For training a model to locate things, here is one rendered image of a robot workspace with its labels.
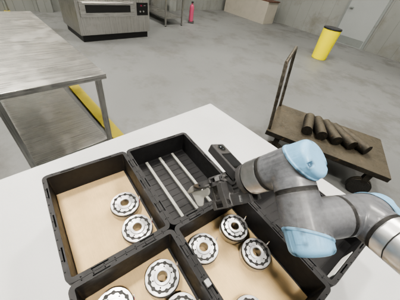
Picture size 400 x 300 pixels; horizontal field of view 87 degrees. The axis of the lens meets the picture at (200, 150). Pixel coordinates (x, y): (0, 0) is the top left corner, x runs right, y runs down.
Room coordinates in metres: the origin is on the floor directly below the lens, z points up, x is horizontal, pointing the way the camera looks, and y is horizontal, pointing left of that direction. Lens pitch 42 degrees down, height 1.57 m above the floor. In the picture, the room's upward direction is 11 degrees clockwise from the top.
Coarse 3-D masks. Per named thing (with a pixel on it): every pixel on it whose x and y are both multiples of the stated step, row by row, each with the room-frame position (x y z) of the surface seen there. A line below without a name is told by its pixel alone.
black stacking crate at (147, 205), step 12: (120, 156) 0.59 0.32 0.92; (84, 168) 0.49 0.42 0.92; (96, 168) 0.52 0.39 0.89; (108, 168) 0.55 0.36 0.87; (120, 168) 0.58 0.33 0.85; (48, 180) 0.41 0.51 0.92; (60, 180) 0.44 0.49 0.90; (72, 180) 0.46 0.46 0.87; (84, 180) 0.49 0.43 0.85; (132, 180) 0.53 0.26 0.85; (60, 192) 0.43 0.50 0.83; (144, 192) 0.44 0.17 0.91; (144, 204) 0.45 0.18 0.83; (60, 216) 0.33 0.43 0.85; (156, 216) 0.37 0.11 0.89; (60, 228) 0.26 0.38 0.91; (156, 228) 0.36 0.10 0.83; (72, 264) 0.19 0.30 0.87; (72, 276) 0.15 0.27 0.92
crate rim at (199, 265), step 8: (208, 208) 0.41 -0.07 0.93; (256, 208) 0.45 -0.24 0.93; (192, 216) 0.37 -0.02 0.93; (200, 216) 0.38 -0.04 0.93; (264, 216) 0.42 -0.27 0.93; (184, 224) 0.34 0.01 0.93; (272, 224) 0.40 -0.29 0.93; (176, 232) 0.31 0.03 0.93; (184, 240) 0.29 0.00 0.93; (192, 256) 0.25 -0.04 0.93; (200, 264) 0.23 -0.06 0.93; (304, 264) 0.28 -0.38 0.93; (200, 272) 0.21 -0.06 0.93; (312, 272) 0.26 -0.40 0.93; (320, 280) 0.25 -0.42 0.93; (216, 288) 0.18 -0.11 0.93; (328, 288) 0.23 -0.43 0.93; (216, 296) 0.16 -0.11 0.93; (320, 296) 0.20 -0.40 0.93
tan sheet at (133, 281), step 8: (160, 256) 0.27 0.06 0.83; (168, 256) 0.27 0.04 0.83; (144, 264) 0.23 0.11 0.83; (136, 272) 0.21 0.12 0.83; (144, 272) 0.21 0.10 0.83; (120, 280) 0.18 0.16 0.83; (128, 280) 0.18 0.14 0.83; (136, 280) 0.19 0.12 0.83; (160, 280) 0.20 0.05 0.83; (184, 280) 0.21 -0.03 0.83; (104, 288) 0.15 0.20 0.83; (128, 288) 0.16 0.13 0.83; (136, 288) 0.17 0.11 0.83; (144, 288) 0.17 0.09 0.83; (184, 288) 0.19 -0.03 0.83; (96, 296) 0.13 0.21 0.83; (136, 296) 0.15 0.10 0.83; (144, 296) 0.15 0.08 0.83
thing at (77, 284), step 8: (168, 232) 0.30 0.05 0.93; (152, 240) 0.27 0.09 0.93; (176, 240) 0.28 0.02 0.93; (136, 248) 0.24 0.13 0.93; (144, 248) 0.24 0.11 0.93; (184, 248) 0.26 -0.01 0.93; (128, 256) 0.21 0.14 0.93; (184, 256) 0.24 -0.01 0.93; (112, 264) 0.19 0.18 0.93; (192, 264) 0.22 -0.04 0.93; (96, 272) 0.16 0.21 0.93; (104, 272) 0.17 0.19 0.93; (80, 280) 0.14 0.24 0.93; (88, 280) 0.14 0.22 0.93; (200, 280) 0.19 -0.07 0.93; (72, 288) 0.12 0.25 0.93; (208, 288) 0.17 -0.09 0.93; (72, 296) 0.10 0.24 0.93; (208, 296) 0.16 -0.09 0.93
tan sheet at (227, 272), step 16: (208, 224) 0.41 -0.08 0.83; (224, 240) 0.36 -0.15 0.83; (224, 256) 0.30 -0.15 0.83; (272, 256) 0.33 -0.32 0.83; (208, 272) 0.25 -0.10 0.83; (224, 272) 0.25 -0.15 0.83; (240, 272) 0.26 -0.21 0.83; (256, 272) 0.27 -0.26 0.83; (272, 272) 0.28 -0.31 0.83; (224, 288) 0.21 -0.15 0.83; (240, 288) 0.22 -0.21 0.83; (256, 288) 0.22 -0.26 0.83; (272, 288) 0.23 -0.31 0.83; (288, 288) 0.24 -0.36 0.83
